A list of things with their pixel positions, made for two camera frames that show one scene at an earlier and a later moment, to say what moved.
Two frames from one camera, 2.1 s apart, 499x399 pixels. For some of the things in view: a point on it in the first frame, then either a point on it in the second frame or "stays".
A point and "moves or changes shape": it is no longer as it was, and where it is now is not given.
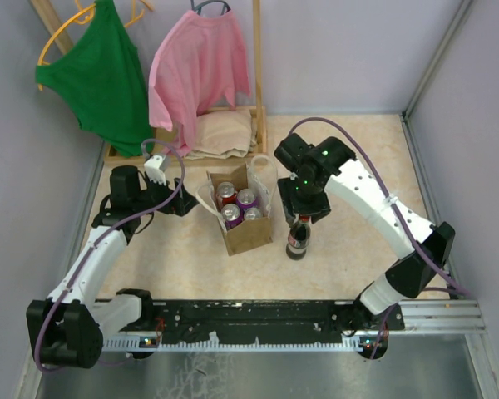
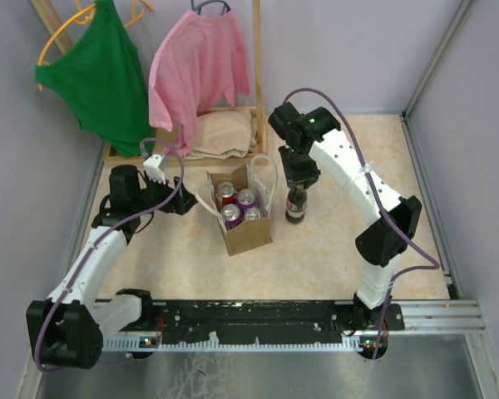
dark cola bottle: (298, 238) moves or changes shape
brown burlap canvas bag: (261, 175) stays
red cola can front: (252, 214) stays
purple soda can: (246, 199) stays
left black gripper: (185, 204) stays
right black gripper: (317, 209) → (308, 176)
